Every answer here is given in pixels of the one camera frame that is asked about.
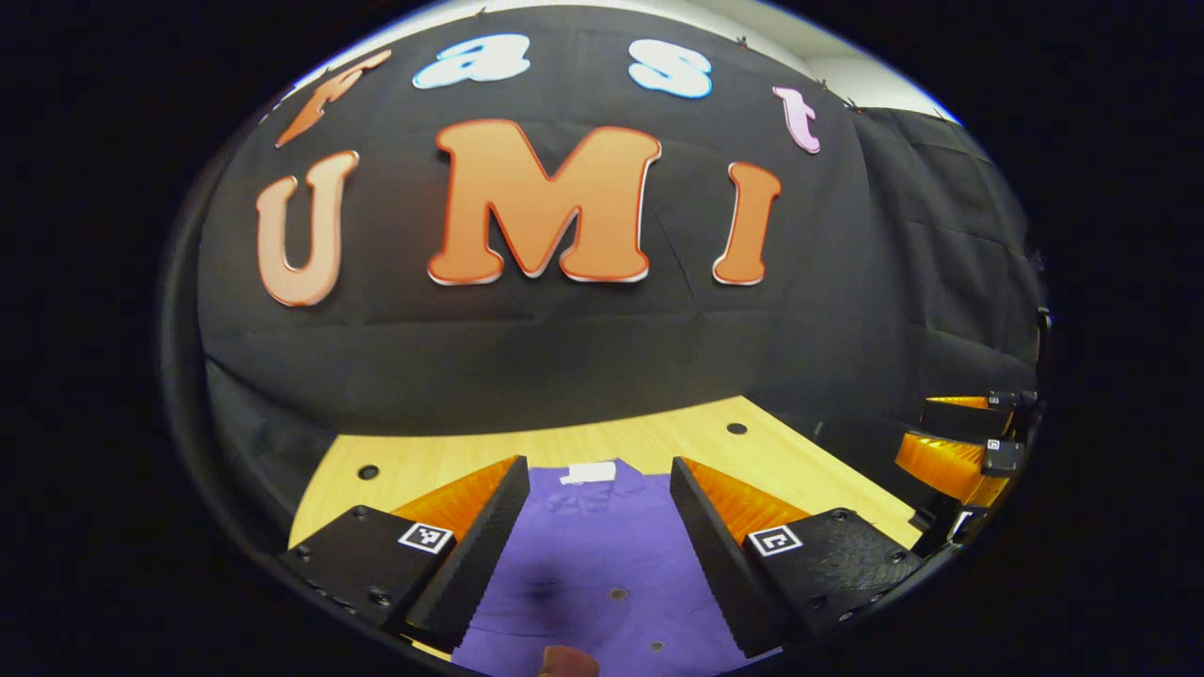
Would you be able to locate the purple knit cardigan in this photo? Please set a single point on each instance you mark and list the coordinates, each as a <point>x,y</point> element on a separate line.
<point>602,545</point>

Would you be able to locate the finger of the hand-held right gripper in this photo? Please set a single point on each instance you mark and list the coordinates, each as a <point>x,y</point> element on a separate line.
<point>959,418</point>
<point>950,465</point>

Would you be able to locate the black side cloth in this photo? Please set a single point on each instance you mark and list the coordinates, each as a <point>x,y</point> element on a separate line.
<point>950,263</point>

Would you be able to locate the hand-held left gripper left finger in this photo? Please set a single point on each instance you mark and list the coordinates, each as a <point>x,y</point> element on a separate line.
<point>484,564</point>

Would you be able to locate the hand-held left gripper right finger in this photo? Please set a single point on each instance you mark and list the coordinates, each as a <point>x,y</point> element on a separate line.
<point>720,564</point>

